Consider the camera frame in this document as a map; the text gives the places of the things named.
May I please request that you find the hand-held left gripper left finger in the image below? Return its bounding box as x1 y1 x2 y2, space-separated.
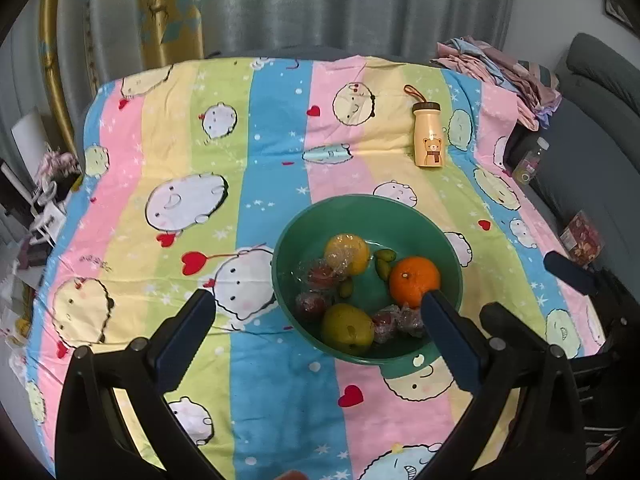
54 288 222 480

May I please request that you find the striped cartoon printed blanket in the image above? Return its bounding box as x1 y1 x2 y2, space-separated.
22 55 608 480

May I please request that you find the cream bear print bottle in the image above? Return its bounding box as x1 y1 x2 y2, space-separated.
404 85 446 168

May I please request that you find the green plastic bowl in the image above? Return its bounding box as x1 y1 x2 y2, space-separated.
271 194 463 366

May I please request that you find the yellow lemon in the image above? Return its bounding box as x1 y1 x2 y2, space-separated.
325 233 372 277

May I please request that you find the grey sofa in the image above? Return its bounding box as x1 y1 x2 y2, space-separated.
505 32 640 311

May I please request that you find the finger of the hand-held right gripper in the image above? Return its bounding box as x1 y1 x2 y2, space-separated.
479 302 551 356
543 251 626 301

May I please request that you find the gold patterned curtain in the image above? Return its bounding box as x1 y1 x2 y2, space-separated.
39 0 206 161

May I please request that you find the clear plastic bottle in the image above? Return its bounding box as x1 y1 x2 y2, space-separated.
512 137 551 186

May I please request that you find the grey curtain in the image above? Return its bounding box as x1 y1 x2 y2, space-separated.
55 0 516 76

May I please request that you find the orange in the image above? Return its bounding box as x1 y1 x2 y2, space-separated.
389 256 442 308

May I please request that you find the yellow-green pear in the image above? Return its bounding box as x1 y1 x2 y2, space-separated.
321 303 376 356

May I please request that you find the red patterned box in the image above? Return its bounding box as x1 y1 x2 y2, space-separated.
559 210 606 266

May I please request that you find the pink cloth bundle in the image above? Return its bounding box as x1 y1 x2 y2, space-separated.
35 151 81 183

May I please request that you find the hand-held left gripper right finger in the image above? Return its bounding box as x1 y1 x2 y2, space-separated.
417 290 586 480

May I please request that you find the pile of folded clothes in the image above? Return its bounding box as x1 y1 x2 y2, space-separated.
431 36 563 131

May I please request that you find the white cylinder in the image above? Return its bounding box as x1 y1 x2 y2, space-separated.
11 110 51 153

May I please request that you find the cluttered side table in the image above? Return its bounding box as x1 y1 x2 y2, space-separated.
0 157 73 356

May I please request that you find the framed wall picture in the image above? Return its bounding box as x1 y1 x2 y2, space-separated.
602 0 636 28

